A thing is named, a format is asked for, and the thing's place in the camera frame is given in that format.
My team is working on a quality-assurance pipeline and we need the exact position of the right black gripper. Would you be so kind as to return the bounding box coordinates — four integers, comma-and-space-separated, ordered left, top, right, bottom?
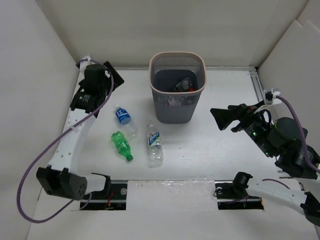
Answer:
209, 99, 276, 157

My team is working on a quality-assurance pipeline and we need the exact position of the blue label plastic bottle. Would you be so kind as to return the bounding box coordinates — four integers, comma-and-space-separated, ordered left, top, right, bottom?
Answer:
115, 105, 139, 139

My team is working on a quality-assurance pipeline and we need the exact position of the black label plastic bottle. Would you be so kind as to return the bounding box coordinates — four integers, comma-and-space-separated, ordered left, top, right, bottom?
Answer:
171, 77, 194, 93

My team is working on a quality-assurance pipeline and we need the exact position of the red label plastic bottle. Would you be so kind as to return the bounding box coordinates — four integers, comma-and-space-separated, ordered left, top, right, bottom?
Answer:
167, 86, 198, 107

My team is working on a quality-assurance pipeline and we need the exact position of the green plastic soda bottle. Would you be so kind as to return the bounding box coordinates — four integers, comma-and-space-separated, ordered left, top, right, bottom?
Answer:
111, 131, 134, 162

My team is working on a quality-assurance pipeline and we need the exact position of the green white label bottle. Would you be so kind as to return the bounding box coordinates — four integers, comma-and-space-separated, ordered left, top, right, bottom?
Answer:
147, 124, 164, 168

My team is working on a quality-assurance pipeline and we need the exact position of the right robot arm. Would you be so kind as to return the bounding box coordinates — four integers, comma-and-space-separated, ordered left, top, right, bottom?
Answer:
210, 102, 320, 226

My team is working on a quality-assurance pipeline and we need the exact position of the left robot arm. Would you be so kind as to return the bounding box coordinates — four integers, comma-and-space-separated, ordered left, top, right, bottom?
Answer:
36, 59, 124, 201

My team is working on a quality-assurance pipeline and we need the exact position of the grey mesh waste bin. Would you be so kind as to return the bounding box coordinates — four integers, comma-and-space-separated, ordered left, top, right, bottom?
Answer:
149, 51, 207, 124

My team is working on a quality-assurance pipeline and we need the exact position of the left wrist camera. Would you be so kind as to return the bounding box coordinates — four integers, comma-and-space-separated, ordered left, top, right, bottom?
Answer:
75, 54, 94, 73

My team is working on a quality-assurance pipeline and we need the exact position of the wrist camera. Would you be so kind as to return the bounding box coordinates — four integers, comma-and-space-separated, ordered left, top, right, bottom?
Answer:
263, 88, 282, 106
75, 54, 94, 73

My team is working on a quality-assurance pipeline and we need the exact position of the aluminium rail right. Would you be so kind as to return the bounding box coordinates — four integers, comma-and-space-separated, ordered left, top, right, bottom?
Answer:
248, 67, 264, 102

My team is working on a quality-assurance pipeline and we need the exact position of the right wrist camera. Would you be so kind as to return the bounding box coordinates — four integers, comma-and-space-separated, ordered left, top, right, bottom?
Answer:
263, 88, 282, 106

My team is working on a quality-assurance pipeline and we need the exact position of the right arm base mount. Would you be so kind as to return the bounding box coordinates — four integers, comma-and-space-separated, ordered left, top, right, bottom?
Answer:
212, 180, 264, 211

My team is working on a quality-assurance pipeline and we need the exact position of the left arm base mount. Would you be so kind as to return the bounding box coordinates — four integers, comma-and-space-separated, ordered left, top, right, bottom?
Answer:
79, 180, 128, 211

